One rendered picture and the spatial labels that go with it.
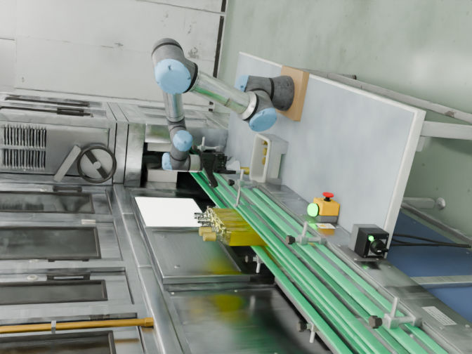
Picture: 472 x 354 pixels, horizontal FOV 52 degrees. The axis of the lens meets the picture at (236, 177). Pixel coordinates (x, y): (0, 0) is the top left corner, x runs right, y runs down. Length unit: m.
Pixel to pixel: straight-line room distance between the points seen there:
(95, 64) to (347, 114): 4.03
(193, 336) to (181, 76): 0.84
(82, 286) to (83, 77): 3.87
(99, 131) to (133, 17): 2.86
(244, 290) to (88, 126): 1.35
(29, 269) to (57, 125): 1.07
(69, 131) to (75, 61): 2.74
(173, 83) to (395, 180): 0.79
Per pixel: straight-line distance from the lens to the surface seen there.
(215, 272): 1.87
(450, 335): 1.23
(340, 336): 1.47
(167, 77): 1.69
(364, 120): 1.66
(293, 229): 1.68
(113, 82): 5.51
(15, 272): 1.91
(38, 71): 5.48
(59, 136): 2.78
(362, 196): 1.65
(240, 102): 1.85
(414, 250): 1.75
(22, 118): 2.76
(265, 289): 1.89
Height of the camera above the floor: 1.69
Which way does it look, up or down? 20 degrees down
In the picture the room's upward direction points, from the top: 87 degrees counter-clockwise
